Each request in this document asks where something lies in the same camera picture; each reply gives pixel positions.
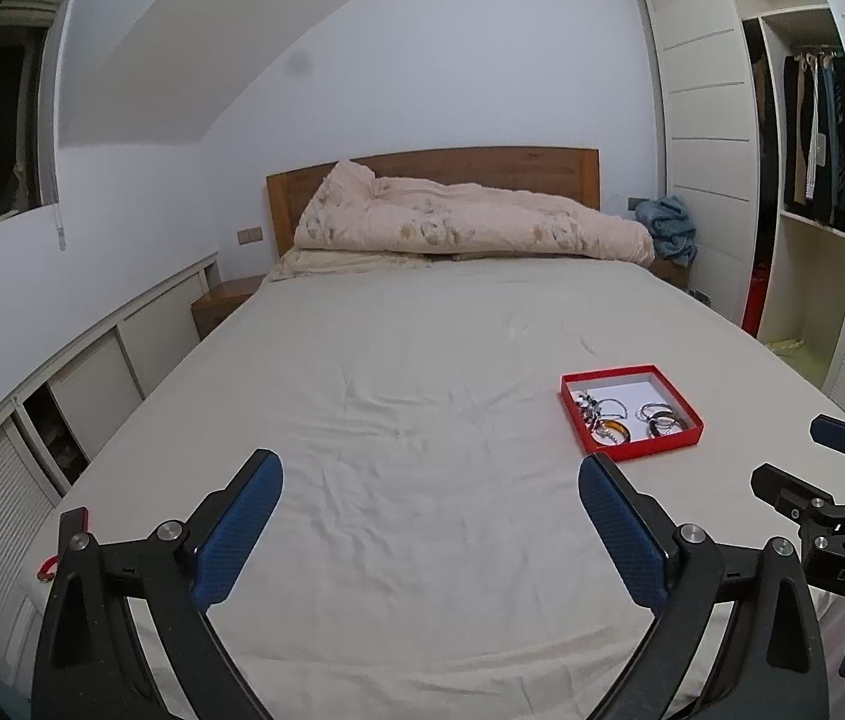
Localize floral cream duvet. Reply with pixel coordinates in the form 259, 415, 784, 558
293, 160, 656, 266

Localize red jewelry box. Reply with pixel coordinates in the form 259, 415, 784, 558
560, 364, 706, 463

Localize wooden headboard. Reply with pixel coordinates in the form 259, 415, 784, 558
266, 147, 602, 278

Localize red box lid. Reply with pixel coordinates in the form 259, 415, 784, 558
35, 509, 91, 584

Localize wooden nightstand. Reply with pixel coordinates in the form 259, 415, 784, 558
190, 274, 269, 341
650, 258, 691, 291

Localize red bag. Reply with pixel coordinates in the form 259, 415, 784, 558
742, 262, 770, 339

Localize brown stone bangle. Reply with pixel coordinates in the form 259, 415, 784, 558
647, 411, 694, 439

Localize bed with white sheet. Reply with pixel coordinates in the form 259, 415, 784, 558
11, 262, 845, 720

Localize low white wall cabinet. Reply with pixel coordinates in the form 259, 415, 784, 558
0, 253, 221, 691

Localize white wardrobe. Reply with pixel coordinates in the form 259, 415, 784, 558
631, 0, 845, 440

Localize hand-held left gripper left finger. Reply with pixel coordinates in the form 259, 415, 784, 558
31, 448, 284, 720

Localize blue crumpled cloth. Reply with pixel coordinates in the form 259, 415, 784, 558
633, 194, 700, 268

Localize hanging dark clothes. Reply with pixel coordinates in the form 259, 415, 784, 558
781, 49, 845, 235

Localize cream pillow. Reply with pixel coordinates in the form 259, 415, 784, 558
264, 249, 440, 285

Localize silver bead necklace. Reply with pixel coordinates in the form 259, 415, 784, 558
579, 388, 629, 422

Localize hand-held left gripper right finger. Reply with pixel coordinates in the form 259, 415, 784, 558
576, 452, 832, 720

